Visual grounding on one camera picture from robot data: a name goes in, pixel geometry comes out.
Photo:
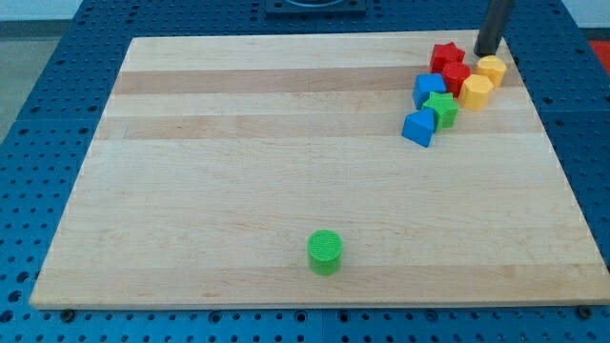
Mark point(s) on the green star block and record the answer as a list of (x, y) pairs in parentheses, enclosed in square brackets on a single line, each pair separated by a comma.
[(445, 109)]

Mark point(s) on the red star block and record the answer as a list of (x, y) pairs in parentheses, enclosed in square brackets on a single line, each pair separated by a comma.
[(443, 54)]

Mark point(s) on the green cylinder block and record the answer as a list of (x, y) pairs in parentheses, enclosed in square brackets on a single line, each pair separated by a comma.
[(324, 249)]

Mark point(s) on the wooden board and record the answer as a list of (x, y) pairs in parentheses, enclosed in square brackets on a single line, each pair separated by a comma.
[(217, 157)]

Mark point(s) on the blue triangular block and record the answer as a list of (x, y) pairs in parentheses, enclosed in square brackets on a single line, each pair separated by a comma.
[(419, 127)]

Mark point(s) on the blue cube block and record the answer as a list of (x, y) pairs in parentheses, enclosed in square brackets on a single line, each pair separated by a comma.
[(424, 85)]

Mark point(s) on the red cylinder block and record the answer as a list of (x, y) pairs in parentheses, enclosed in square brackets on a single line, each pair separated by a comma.
[(454, 74)]

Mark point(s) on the yellow hexagon block lower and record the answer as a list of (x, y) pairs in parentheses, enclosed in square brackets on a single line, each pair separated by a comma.
[(475, 92)]

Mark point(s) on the yellow hexagon block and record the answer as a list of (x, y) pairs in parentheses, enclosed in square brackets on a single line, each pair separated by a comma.
[(475, 92), (492, 67)]

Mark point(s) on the yellow hexagon block upper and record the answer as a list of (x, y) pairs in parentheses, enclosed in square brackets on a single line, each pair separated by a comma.
[(492, 67)]

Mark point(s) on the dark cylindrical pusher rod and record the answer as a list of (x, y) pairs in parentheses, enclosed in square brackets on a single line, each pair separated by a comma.
[(494, 23)]

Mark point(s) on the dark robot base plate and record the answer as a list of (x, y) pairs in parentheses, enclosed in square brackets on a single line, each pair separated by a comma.
[(314, 7)]

